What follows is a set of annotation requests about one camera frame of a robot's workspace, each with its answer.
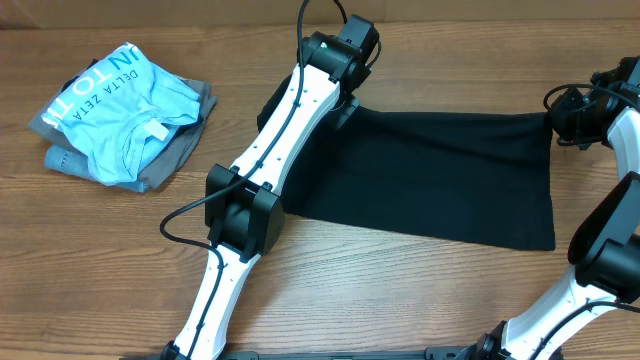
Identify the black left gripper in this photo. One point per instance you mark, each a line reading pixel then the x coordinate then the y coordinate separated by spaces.
pixel 346 106

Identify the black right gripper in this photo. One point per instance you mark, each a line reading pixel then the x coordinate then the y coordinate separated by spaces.
pixel 560 120

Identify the black t-shirt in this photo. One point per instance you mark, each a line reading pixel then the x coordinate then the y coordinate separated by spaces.
pixel 477 178

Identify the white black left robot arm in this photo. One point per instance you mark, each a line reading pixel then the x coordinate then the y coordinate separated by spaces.
pixel 243 209

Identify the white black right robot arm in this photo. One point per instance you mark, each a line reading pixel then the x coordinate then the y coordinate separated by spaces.
pixel 603 274

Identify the grey folded garment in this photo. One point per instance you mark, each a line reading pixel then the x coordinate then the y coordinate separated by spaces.
pixel 175 153

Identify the light blue printed t-shirt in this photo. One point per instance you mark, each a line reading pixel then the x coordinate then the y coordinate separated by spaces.
pixel 121 113

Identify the blue denim folded jeans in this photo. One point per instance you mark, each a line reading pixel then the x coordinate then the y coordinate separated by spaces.
pixel 75 164

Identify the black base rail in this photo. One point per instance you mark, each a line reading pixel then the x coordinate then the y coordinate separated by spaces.
pixel 430 353

